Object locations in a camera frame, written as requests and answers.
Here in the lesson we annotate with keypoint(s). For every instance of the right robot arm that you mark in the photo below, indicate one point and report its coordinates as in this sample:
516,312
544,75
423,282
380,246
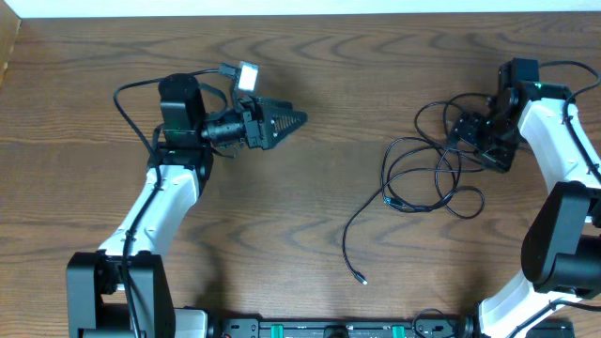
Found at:
560,265

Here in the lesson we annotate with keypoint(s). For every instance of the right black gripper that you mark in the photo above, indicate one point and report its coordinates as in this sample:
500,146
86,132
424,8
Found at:
465,128

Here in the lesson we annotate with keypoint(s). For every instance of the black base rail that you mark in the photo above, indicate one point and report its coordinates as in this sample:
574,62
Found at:
375,328

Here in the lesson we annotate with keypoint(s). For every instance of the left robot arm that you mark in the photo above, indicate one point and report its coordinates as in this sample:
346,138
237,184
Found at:
121,289

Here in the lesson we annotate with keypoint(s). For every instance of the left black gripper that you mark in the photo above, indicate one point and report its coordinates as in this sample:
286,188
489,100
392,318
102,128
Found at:
254,113

